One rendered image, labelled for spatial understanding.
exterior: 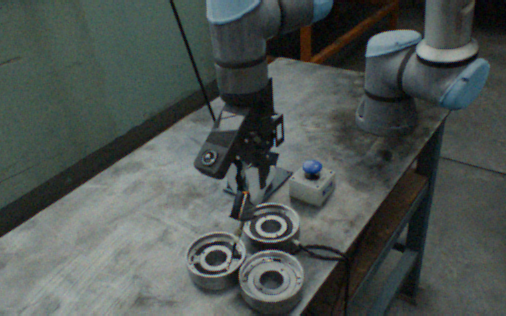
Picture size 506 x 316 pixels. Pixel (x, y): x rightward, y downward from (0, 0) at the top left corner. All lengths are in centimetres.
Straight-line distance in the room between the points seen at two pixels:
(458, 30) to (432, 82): 12
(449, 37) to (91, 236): 80
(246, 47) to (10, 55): 174
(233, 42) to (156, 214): 48
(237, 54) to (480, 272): 158
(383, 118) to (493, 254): 107
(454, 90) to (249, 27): 54
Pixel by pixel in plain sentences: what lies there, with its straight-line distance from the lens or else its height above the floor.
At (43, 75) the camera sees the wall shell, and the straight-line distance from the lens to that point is 237.
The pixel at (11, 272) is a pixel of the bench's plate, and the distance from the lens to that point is 99.
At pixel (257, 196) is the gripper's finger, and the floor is 95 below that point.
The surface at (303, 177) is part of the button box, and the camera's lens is 96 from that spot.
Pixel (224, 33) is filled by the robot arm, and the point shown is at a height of 122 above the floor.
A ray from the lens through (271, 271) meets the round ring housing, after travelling 80.
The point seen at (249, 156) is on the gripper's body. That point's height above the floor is 103.
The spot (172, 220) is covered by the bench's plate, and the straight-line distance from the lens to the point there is 97.
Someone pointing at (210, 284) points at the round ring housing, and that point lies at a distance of 80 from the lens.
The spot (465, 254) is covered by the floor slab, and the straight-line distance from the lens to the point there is 208.
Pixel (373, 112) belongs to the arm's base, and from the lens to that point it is 118.
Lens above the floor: 142
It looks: 32 degrees down
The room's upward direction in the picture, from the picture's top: 6 degrees counter-clockwise
